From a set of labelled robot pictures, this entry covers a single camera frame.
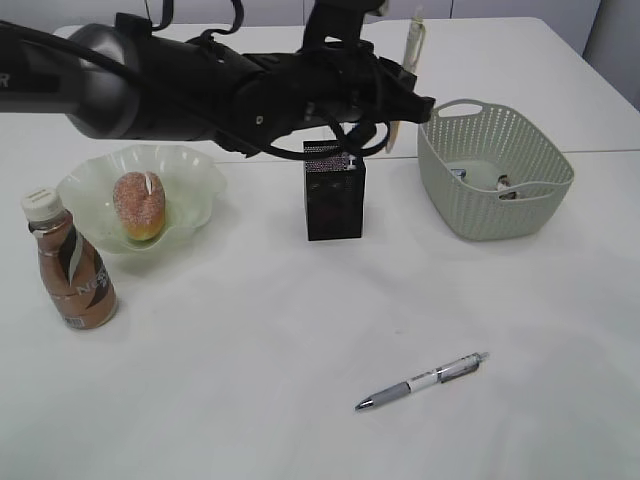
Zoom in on large paper ball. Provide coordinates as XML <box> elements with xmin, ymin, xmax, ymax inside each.
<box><xmin>496</xmin><ymin>174</ymin><xmax>520</xmax><ymax>200</ymax></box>

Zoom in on small paper ball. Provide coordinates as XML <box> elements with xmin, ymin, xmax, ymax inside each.
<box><xmin>451</xmin><ymin>168</ymin><xmax>467</xmax><ymax>180</ymax></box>

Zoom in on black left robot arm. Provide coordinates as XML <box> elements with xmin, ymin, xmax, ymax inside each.
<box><xmin>1</xmin><ymin>5</ymin><xmax>434</xmax><ymax>160</ymax></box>

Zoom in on sugared bread loaf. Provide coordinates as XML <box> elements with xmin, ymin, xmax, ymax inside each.
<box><xmin>113</xmin><ymin>171</ymin><xmax>166</xmax><ymax>241</ymax></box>

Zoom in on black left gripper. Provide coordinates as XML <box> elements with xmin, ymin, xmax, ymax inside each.
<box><xmin>296</xmin><ymin>41</ymin><xmax>435</xmax><ymax>124</ymax></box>

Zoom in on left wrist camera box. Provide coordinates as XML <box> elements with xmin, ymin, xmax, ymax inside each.
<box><xmin>302</xmin><ymin>0</ymin><xmax>388</xmax><ymax>50</ymax></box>

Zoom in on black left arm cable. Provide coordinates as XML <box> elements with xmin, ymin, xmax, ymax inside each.
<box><xmin>144</xmin><ymin>0</ymin><xmax>396</xmax><ymax>161</ymax></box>

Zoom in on green woven plastic basket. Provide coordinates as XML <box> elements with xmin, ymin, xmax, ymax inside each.
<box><xmin>417</xmin><ymin>99</ymin><xmax>574</xmax><ymax>241</ymax></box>

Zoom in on black mesh pen holder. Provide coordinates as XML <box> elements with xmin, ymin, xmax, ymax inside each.
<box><xmin>304</xmin><ymin>152</ymin><xmax>366</xmax><ymax>241</ymax></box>

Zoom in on grey grip pen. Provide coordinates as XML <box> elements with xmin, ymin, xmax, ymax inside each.
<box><xmin>354</xmin><ymin>352</ymin><xmax>489</xmax><ymax>412</ymax></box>

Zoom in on blue grip pen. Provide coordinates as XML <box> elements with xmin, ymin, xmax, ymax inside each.
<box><xmin>347</xmin><ymin>124</ymin><xmax>361</xmax><ymax>171</ymax></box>

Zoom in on brown Nescafe coffee bottle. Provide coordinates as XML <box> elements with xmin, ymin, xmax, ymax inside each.
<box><xmin>21</xmin><ymin>187</ymin><xmax>118</xmax><ymax>330</ymax></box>

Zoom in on cream grip pen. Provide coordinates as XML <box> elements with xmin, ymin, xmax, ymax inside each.
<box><xmin>385</xmin><ymin>5</ymin><xmax>426</xmax><ymax>153</ymax></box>

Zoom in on green wavy glass plate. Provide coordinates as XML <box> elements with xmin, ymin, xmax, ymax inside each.
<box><xmin>57</xmin><ymin>144</ymin><xmax>226</xmax><ymax>254</ymax></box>

